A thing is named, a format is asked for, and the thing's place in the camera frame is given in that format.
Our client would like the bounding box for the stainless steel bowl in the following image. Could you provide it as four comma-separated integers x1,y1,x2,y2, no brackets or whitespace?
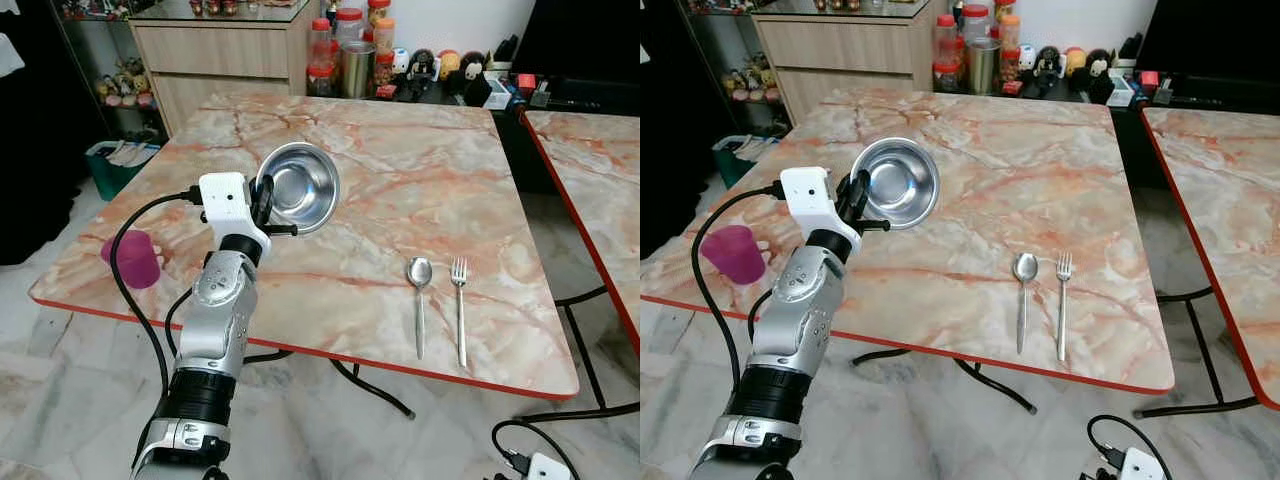
853,137,941,231
255,142,340,236

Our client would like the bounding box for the purple plastic cup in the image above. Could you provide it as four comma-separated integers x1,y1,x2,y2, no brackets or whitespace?
100,229,162,290
699,225,766,285

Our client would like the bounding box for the glass display shelf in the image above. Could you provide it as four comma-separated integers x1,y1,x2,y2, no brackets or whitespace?
680,0,791,136
50,0,171,146

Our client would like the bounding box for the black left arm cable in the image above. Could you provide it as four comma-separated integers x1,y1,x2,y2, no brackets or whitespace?
690,181,786,396
108,188,206,401

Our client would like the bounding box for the steel canister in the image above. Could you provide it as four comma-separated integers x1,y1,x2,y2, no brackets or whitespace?
966,37,1002,96
342,41,377,99

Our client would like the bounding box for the black television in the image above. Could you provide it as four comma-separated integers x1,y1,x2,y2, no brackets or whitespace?
512,0,641,86
1135,0,1280,81

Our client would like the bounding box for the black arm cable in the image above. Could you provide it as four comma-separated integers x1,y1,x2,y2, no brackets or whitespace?
490,420,581,480
690,181,786,396
108,188,206,401
1087,414,1173,480

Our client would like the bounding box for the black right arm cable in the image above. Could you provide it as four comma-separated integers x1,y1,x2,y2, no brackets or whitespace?
1087,414,1173,480
490,420,581,480

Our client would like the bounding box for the black and white toy figure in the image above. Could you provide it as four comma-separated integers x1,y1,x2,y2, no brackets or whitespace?
1036,45,1063,93
408,48,437,96

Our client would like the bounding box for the light wooden drawer cabinet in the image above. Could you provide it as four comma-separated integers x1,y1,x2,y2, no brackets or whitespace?
130,5,321,136
752,0,946,126

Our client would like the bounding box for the steel spoon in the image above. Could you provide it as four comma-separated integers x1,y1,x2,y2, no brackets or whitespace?
406,256,435,361
1012,252,1041,356

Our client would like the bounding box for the steel fork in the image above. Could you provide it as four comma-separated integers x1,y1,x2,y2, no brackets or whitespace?
1055,251,1075,363
450,257,470,369

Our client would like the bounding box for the green storage bin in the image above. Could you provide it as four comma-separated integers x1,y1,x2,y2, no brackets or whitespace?
712,133,783,189
85,138,161,201

